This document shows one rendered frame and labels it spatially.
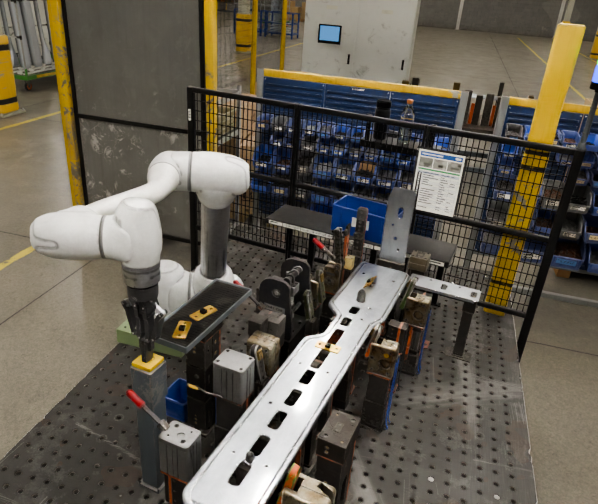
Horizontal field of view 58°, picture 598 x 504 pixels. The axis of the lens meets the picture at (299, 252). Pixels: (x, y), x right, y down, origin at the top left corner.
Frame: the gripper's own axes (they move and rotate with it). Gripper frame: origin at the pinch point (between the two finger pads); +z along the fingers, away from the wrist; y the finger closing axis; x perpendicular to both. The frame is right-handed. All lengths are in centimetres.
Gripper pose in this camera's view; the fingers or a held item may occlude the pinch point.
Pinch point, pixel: (147, 348)
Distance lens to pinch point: 149.1
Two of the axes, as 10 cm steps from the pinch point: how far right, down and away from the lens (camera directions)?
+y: 9.1, 2.4, -3.4
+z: -0.7, 8.9, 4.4
